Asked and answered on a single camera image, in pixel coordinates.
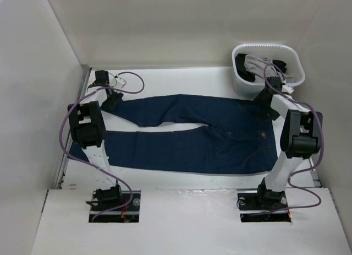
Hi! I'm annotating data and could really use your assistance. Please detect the black garment in basket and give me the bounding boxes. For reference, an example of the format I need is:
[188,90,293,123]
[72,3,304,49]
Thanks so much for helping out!
[235,53,288,83]

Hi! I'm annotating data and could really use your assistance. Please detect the white plastic laundry basket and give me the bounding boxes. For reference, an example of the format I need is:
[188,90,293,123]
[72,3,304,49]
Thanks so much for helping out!
[232,44,306,99]

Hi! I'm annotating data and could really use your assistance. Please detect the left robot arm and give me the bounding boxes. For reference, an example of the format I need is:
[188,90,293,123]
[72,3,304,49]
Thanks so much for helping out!
[68,70,123,210]

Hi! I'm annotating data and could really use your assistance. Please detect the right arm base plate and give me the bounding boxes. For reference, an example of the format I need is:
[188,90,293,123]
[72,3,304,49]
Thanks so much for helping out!
[236,191,291,223]

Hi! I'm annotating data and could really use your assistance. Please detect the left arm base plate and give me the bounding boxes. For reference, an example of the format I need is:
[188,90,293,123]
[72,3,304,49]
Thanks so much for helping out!
[86,191,141,223]

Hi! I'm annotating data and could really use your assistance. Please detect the left aluminium table rail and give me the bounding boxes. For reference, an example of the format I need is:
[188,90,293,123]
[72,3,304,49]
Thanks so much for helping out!
[53,64,91,189]

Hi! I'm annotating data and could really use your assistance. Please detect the grey garment in basket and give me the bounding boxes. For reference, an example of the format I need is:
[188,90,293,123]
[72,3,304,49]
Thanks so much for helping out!
[244,54,294,83]

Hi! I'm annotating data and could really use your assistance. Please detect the dark blue denim trousers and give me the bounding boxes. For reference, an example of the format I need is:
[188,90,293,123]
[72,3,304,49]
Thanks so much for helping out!
[68,94,278,178]

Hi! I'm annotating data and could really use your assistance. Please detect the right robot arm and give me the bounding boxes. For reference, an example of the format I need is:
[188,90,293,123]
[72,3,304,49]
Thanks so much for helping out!
[254,77,324,212]

